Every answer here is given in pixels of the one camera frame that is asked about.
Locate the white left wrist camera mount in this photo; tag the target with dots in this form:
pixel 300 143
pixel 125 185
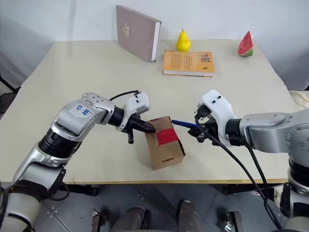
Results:
pixel 136 102

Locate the grey-brown hardcover book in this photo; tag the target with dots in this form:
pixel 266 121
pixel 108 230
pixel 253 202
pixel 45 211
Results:
pixel 137 33

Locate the orange paperback book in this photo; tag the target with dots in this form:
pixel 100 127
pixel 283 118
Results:
pixel 186 61

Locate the red tape patch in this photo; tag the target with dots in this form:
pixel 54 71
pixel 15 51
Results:
pixel 167 137

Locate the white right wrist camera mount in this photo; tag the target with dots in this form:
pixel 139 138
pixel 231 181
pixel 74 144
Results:
pixel 219 106

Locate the cream fabric bundle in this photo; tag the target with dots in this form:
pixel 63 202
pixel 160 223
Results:
pixel 300 100

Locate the dark rounded brown shape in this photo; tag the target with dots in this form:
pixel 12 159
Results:
pixel 130 220
pixel 190 216

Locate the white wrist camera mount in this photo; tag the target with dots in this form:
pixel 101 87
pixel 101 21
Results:
pixel 219 106
pixel 136 102

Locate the red watermelon slice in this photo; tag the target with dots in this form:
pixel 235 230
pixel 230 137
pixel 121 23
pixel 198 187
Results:
pixel 245 47

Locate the rusty metal foot bracket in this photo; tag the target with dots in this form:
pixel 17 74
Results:
pixel 233 222
pixel 98 221

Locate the blue pen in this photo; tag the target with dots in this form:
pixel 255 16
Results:
pixel 183 123

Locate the black metal stand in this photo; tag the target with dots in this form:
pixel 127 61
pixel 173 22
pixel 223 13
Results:
pixel 6 101

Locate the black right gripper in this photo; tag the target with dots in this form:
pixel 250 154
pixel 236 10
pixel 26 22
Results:
pixel 211 128

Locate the black table frame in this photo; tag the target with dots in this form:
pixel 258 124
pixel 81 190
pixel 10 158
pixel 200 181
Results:
pixel 93 190

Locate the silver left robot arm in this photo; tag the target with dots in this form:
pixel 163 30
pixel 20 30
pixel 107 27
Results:
pixel 72 125

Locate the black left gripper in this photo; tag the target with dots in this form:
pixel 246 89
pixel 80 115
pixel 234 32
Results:
pixel 134 122

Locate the yellow pear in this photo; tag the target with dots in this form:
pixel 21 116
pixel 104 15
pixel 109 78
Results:
pixel 183 43

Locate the brown cardboard box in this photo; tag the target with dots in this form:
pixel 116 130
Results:
pixel 166 154

